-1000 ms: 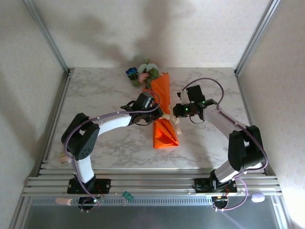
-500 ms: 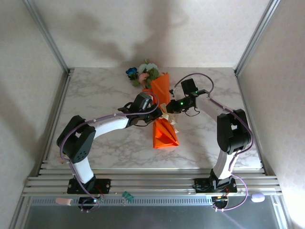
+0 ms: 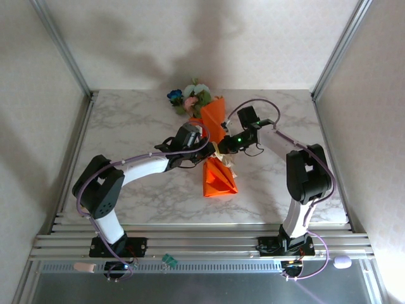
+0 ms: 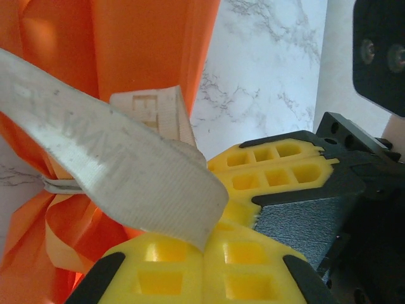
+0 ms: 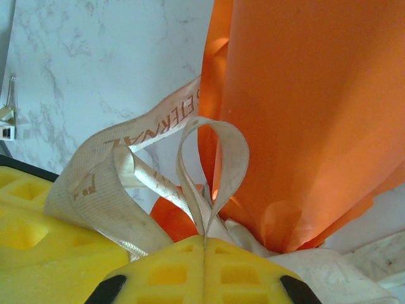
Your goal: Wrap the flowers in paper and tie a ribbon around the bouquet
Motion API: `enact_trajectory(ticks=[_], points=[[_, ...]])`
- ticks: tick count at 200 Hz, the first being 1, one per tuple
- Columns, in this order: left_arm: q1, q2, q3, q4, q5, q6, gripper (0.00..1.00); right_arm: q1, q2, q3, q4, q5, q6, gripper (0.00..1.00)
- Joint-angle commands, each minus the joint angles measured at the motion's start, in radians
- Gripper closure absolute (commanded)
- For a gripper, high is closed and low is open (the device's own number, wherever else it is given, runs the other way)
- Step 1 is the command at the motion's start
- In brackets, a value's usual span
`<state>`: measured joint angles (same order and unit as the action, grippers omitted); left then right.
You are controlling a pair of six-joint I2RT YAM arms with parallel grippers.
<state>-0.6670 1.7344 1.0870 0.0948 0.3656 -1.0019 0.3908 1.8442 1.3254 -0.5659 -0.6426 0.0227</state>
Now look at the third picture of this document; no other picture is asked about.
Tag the green binder clip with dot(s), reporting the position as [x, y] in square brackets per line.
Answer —
[171, 260]

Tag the orange wrapping paper sheet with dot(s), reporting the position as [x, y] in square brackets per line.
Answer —
[218, 183]

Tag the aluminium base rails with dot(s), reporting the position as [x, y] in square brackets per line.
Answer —
[205, 236]

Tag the blue artificial flower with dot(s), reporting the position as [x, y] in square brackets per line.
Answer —
[174, 94]

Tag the pink oblong block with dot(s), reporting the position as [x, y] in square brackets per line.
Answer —
[84, 268]

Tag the pale green artificial flower sprig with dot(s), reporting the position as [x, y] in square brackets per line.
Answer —
[193, 89]

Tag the cream printed ribbon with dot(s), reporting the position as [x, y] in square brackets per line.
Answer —
[226, 160]

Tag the black controller board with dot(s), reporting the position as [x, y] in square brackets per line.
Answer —
[292, 267]
[118, 267]

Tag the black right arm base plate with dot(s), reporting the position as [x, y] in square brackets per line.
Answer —
[269, 247]

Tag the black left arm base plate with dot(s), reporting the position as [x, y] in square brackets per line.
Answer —
[139, 245]

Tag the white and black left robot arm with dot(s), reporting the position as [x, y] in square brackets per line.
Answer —
[145, 168]

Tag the slotted metal strip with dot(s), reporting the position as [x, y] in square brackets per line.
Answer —
[205, 267]

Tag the lavender oval puck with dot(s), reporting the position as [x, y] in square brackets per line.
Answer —
[342, 262]

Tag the grey metal sheet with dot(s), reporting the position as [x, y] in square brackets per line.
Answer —
[205, 289]

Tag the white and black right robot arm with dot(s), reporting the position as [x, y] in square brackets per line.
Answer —
[278, 141]

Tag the aluminium frame post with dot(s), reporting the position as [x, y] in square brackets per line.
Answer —
[63, 50]
[341, 47]

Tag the aluminium side rail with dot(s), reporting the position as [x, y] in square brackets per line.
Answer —
[83, 126]
[321, 120]

